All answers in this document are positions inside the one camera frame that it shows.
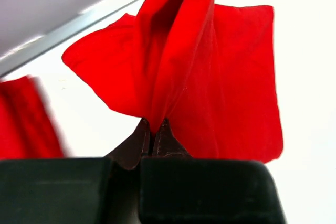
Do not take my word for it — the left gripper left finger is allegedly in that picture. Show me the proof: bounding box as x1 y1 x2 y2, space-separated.
1 120 150 223

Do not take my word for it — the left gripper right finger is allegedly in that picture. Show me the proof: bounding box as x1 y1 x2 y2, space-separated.
139 120 286 223

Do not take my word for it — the folded red t shirt stack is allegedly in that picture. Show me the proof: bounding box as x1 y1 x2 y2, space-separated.
1 76 64 159

